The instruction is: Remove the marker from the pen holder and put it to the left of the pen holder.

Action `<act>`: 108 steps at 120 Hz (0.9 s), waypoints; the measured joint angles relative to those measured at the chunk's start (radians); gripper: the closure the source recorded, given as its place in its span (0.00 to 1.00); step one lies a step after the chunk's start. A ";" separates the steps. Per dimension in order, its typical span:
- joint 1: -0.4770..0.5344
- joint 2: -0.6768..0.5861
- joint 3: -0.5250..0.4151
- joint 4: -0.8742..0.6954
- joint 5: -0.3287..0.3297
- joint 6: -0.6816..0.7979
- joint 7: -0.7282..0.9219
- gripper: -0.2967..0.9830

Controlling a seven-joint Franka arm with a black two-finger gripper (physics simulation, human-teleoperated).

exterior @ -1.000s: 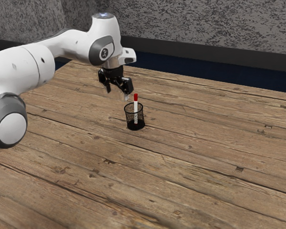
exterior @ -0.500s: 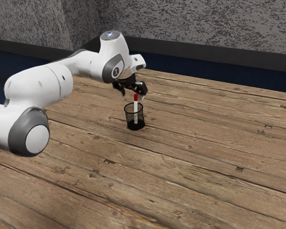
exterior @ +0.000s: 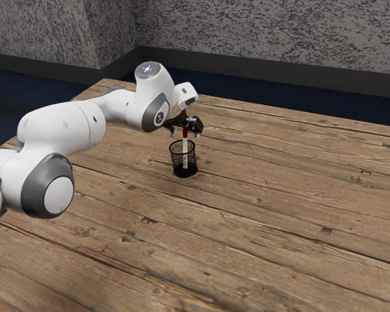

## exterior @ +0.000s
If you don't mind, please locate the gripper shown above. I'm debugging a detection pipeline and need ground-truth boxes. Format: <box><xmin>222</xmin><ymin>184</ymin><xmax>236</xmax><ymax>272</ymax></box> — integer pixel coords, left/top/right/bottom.
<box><xmin>162</xmin><ymin>109</ymin><xmax>204</xmax><ymax>140</ymax></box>

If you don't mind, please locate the white and red pen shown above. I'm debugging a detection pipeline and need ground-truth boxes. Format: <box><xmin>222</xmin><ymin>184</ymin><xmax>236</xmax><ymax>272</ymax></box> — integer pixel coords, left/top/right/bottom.
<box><xmin>181</xmin><ymin>117</ymin><xmax>195</xmax><ymax>172</ymax></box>

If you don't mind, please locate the black mesh pen holder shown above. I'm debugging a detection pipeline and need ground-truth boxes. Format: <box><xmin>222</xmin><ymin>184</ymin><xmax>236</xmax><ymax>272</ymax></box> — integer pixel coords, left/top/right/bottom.
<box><xmin>168</xmin><ymin>139</ymin><xmax>199</xmax><ymax>179</ymax></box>

